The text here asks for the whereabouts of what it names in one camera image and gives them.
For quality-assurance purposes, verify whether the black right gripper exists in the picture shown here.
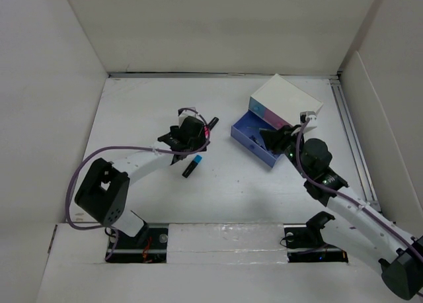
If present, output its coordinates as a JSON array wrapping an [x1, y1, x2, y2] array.
[[258, 124, 310, 179]]

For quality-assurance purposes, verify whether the small black object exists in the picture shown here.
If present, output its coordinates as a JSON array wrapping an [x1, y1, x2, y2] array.
[[182, 155, 202, 178]]

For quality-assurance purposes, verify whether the dark slim pen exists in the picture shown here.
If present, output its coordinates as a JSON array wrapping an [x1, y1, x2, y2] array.
[[250, 136, 265, 150]]

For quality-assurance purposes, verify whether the dark blue drawer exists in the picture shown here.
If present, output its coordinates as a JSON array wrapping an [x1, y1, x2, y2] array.
[[231, 111, 280, 168]]

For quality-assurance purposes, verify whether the light blue drawer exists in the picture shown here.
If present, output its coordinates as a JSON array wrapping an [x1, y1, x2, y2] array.
[[249, 97, 266, 118]]

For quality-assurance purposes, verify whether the pink drawer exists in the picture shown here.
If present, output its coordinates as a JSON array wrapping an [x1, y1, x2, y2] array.
[[263, 108, 289, 130]]

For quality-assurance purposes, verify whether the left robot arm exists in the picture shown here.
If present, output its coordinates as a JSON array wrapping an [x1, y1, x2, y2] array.
[[75, 115, 210, 248]]

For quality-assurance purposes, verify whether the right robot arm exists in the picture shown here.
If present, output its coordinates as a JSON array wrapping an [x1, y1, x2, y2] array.
[[259, 124, 422, 300]]

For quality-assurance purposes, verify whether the black pink highlighter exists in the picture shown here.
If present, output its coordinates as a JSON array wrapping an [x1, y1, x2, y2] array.
[[205, 117, 219, 137]]

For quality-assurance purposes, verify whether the white drawer cabinet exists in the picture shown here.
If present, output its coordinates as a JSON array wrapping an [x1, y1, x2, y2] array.
[[250, 74, 323, 126]]

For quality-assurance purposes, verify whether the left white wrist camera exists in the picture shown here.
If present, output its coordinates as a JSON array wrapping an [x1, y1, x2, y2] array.
[[178, 107, 198, 126]]

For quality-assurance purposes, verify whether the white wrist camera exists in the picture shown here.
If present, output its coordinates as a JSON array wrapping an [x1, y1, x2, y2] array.
[[299, 111, 317, 133], [178, 107, 198, 126]]

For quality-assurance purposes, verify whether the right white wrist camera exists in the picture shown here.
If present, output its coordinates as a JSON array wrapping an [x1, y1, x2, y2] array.
[[299, 111, 317, 133]]

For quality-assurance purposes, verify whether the aluminium rail right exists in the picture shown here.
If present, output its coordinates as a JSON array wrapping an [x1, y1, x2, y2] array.
[[330, 78, 380, 210]]

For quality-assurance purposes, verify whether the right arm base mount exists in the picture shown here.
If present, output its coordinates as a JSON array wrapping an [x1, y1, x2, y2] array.
[[280, 212, 348, 263]]

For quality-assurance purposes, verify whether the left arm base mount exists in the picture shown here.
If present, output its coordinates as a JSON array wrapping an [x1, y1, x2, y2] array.
[[104, 224, 169, 264]]

